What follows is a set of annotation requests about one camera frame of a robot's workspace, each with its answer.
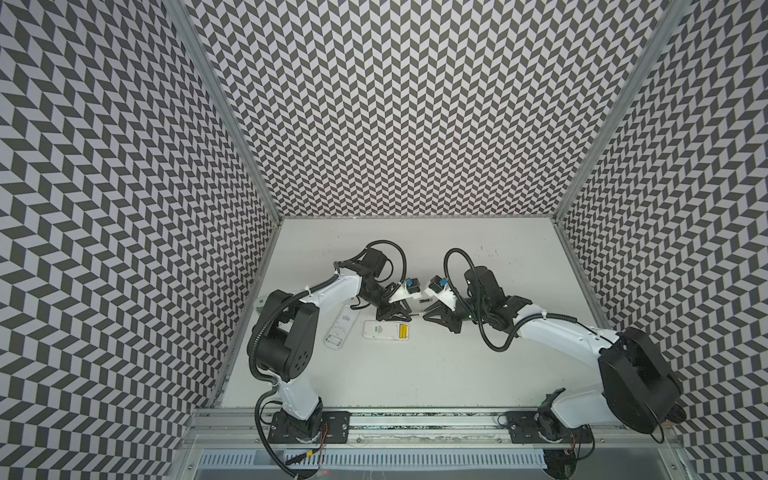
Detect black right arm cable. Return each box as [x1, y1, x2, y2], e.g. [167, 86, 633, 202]
[443, 247, 577, 353]

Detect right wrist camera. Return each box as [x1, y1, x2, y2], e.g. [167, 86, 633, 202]
[424, 276, 457, 311]

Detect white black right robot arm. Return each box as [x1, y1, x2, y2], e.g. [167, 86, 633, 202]
[423, 267, 688, 443]

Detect black round knob pair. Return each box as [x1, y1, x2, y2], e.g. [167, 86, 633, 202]
[666, 403, 688, 424]

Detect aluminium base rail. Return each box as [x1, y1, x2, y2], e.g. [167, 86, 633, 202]
[174, 407, 685, 463]

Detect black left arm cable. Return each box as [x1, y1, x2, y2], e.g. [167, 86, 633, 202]
[332, 239, 409, 295]

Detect white remote green buttons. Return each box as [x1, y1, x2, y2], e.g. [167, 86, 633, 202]
[363, 321, 409, 342]

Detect aluminium corner post left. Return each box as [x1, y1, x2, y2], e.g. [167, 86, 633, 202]
[163, 0, 282, 224]

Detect aluminium corner post right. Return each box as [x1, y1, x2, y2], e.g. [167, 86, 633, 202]
[552, 0, 691, 224]

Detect aluminium corner post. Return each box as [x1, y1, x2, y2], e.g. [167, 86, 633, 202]
[552, 0, 691, 224]
[163, 0, 282, 224]

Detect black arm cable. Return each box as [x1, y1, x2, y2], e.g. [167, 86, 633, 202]
[332, 239, 409, 295]
[443, 247, 577, 353]

